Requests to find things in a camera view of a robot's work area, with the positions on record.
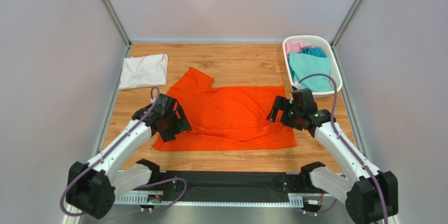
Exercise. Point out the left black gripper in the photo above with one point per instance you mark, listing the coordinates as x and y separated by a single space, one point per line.
182 123

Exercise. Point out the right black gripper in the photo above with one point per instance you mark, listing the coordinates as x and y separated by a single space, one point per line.
280 110

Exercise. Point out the orange t-shirt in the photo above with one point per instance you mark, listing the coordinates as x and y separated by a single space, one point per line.
226 118

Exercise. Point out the white t-shirt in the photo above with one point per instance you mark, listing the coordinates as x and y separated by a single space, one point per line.
144 71

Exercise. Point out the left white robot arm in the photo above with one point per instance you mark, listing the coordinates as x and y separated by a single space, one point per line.
115 160

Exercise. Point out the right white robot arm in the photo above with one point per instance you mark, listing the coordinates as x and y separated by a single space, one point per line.
346 160

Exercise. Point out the teal t-shirt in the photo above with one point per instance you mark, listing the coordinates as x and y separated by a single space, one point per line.
302 65

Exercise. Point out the pink t-shirt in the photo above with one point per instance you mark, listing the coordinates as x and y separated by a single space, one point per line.
293 46

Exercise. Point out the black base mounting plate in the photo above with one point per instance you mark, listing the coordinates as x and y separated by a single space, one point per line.
236 187

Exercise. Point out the blue t-shirt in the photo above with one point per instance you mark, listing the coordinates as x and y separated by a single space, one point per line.
314 51

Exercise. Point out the white plastic laundry basket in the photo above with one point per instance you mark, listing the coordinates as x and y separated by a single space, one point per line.
317 41

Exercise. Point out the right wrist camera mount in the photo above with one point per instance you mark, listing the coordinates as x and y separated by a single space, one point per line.
296 85

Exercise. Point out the aluminium frame rail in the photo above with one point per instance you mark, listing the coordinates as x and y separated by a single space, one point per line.
164 196

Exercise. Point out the right aluminium corner post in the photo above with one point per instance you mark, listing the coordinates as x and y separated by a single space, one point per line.
354 8

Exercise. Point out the aluminium corner post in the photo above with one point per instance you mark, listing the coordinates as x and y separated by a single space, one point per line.
116 22
354 8

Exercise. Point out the left aluminium corner post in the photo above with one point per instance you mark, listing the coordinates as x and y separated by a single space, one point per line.
116 22

